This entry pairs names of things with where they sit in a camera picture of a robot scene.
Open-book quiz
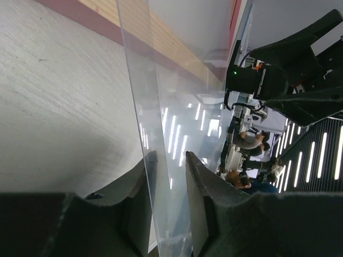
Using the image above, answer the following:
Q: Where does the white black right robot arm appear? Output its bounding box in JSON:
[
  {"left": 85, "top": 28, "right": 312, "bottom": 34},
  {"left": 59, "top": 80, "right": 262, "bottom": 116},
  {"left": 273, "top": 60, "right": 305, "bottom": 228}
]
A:
[{"left": 224, "top": 9, "right": 342, "bottom": 127}]

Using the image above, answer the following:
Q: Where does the clear acrylic sheet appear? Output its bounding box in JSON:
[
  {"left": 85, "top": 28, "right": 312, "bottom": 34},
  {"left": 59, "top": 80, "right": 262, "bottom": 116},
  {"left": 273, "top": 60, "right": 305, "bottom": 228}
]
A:
[{"left": 117, "top": 1, "right": 253, "bottom": 256}]

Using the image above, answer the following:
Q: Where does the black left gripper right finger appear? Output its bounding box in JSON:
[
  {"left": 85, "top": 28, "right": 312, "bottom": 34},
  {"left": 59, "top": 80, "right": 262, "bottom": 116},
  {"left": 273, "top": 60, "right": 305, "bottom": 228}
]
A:
[{"left": 185, "top": 152, "right": 342, "bottom": 256}]

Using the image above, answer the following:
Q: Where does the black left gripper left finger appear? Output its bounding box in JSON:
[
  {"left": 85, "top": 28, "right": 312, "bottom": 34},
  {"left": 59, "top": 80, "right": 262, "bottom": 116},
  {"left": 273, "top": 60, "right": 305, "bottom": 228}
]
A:
[{"left": 1, "top": 151, "right": 158, "bottom": 256}]

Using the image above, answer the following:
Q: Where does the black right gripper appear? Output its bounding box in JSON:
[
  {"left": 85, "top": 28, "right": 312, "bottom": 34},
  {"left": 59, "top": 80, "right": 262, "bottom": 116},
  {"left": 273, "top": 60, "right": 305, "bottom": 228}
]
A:
[{"left": 250, "top": 9, "right": 342, "bottom": 127}]

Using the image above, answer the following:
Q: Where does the pink wooden picture frame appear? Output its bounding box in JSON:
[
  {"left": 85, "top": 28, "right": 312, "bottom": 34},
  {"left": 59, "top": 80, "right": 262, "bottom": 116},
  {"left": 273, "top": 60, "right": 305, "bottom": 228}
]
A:
[{"left": 40, "top": 0, "right": 226, "bottom": 89}]

